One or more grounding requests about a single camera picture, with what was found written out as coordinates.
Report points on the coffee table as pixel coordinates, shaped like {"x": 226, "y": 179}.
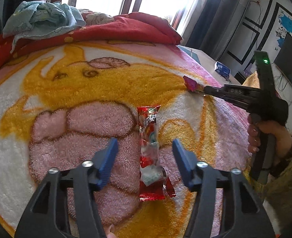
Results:
{"x": 205, "y": 57}

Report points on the red snack wrapper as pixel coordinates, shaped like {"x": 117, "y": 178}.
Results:
{"x": 148, "y": 129}

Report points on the floral pink cloth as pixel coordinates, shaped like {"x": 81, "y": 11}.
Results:
{"x": 100, "y": 18}

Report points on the brown paper bag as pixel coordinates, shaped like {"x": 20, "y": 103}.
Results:
{"x": 251, "y": 81}

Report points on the blue packet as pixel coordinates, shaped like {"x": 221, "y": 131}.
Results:
{"x": 222, "y": 69}

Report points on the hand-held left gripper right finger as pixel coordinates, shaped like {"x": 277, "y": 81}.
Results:
{"x": 184, "y": 163}

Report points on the dark blue curtain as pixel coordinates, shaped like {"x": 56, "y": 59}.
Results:
{"x": 208, "y": 12}

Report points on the pink candy wrapper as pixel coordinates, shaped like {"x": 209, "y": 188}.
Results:
{"x": 192, "y": 84}

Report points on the red quilt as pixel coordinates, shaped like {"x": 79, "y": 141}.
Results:
{"x": 126, "y": 29}

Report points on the person's left hand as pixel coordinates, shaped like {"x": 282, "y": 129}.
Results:
{"x": 110, "y": 231}

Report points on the person's right hand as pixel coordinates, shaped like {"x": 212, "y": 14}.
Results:
{"x": 280, "y": 138}

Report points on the person's right forearm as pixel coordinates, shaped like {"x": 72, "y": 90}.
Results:
{"x": 285, "y": 191}

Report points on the standing air conditioner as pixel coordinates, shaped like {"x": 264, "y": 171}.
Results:
{"x": 235, "y": 24}

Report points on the pink printed blanket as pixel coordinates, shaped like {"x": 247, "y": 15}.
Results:
{"x": 61, "y": 99}

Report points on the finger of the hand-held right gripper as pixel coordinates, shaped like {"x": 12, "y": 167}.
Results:
{"x": 211, "y": 91}

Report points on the light blue clothing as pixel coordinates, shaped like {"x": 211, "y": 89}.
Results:
{"x": 44, "y": 17}

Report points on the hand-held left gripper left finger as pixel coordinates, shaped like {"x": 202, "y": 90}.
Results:
{"x": 107, "y": 161}

